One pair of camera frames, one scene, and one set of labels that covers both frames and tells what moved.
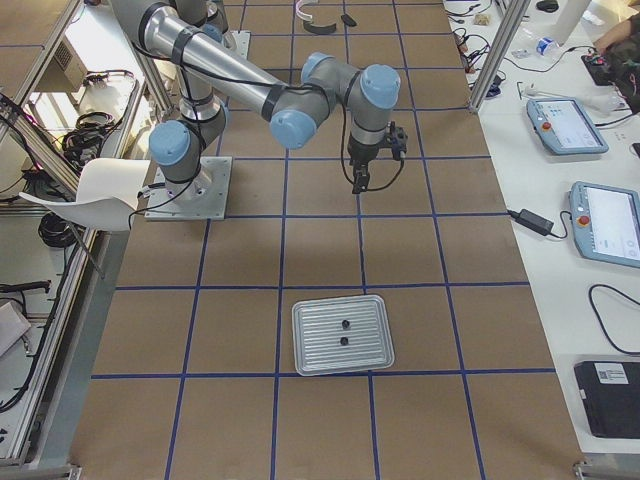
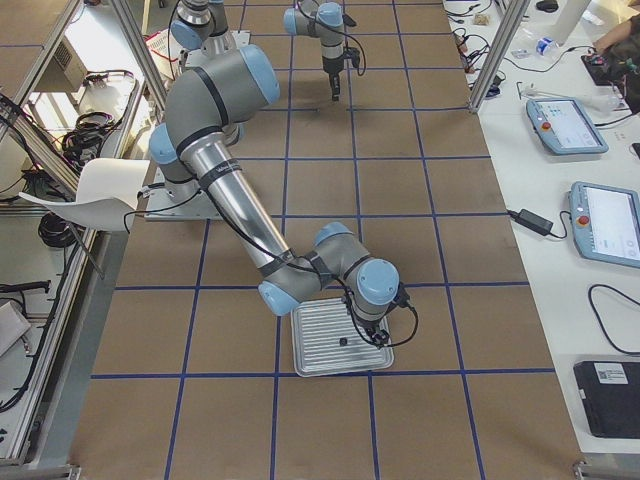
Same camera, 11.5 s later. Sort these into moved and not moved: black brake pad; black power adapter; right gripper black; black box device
Moved: right gripper black
Not moved: black brake pad; black box device; black power adapter
